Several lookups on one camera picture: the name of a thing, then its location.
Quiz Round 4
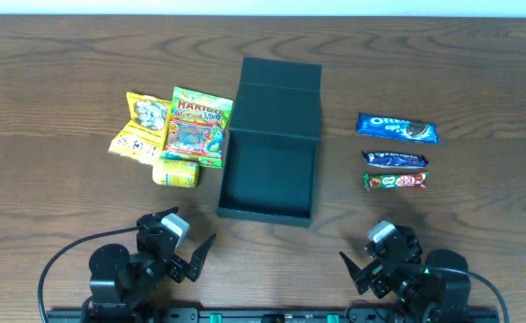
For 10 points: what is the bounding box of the yellow snack bag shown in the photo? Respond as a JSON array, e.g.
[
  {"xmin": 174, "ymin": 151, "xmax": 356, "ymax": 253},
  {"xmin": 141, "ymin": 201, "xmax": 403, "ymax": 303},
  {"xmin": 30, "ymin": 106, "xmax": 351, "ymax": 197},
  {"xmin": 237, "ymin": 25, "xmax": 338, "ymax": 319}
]
[{"xmin": 108, "ymin": 92, "xmax": 171, "ymax": 165}]

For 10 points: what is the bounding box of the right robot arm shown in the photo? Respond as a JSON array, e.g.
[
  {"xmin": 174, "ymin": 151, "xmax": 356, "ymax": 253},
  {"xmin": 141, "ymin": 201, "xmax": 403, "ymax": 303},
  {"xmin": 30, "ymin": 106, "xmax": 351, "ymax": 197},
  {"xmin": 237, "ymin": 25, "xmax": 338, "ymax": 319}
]
[{"xmin": 339, "ymin": 221, "xmax": 470, "ymax": 322}]

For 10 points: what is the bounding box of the dark green hinged box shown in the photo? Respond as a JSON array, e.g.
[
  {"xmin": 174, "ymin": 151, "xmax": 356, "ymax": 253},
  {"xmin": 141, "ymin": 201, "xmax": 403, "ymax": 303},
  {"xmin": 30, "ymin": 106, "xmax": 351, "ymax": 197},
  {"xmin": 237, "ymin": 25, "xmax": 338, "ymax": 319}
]
[{"xmin": 216, "ymin": 57, "xmax": 321, "ymax": 227}]

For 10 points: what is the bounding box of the purple Dairy Milk bar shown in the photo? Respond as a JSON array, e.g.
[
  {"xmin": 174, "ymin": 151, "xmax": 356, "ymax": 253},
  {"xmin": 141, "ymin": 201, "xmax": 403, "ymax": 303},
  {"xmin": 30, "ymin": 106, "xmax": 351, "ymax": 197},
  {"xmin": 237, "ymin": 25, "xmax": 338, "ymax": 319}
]
[{"xmin": 362, "ymin": 152, "xmax": 428, "ymax": 169}]

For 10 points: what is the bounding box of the green red KitKat bar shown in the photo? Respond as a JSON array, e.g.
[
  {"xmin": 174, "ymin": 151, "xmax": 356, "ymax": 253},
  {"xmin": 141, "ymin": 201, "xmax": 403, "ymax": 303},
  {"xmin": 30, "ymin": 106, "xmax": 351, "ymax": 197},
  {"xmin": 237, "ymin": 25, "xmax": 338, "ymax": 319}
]
[{"xmin": 363, "ymin": 171, "xmax": 428, "ymax": 191}]

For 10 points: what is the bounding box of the Haribo gummy worms bag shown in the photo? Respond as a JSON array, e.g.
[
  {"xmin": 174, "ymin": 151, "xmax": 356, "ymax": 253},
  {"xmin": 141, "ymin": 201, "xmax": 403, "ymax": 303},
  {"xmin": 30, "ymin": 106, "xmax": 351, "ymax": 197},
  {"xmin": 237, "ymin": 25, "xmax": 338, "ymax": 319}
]
[{"xmin": 161, "ymin": 87, "xmax": 233, "ymax": 169}]

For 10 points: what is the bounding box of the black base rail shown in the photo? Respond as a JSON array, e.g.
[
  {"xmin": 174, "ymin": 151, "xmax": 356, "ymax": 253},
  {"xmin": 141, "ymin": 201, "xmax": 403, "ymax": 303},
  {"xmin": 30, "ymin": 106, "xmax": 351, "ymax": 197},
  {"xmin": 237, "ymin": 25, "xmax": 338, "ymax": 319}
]
[{"xmin": 47, "ymin": 307, "xmax": 499, "ymax": 323}]

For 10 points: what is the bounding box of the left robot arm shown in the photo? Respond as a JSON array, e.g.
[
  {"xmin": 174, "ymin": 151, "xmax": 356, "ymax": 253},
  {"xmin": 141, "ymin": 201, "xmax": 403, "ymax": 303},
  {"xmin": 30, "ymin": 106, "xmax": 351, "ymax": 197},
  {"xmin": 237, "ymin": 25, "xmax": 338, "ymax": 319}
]
[{"xmin": 80, "ymin": 206, "xmax": 215, "ymax": 323}]

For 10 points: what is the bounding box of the blue Oreo cookie pack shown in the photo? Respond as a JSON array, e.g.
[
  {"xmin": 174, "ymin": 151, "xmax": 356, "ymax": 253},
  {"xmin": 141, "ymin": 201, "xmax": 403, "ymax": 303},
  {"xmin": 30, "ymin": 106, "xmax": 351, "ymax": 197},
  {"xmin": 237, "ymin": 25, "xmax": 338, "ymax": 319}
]
[{"xmin": 356, "ymin": 113, "xmax": 440, "ymax": 144}]

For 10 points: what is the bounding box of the yellow cylindrical candy pack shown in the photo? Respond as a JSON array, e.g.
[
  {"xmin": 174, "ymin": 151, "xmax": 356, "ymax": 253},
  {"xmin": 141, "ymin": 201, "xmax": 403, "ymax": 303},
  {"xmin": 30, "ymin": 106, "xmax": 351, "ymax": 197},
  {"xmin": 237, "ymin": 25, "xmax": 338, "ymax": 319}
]
[{"xmin": 152, "ymin": 159, "xmax": 199, "ymax": 188}]

